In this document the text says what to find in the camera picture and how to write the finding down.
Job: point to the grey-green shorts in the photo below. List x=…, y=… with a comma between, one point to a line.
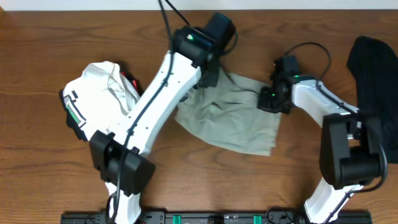
x=227, y=116

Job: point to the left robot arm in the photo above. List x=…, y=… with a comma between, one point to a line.
x=120, y=156

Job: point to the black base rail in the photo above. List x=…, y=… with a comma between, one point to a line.
x=158, y=217

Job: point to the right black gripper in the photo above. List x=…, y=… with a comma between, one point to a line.
x=262, y=102

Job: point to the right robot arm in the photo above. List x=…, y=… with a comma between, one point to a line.
x=352, y=156

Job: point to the white folded t-shirt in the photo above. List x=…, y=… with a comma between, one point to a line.
x=104, y=94

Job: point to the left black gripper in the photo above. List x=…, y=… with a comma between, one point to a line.
x=208, y=78

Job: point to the black garment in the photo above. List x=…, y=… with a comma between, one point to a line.
x=373, y=64

